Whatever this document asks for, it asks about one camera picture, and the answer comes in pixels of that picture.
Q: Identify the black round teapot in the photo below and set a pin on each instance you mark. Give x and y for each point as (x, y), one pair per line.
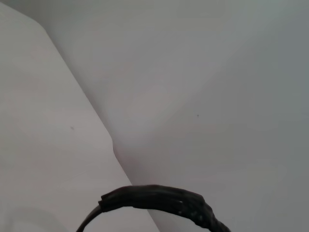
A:
(154, 198)

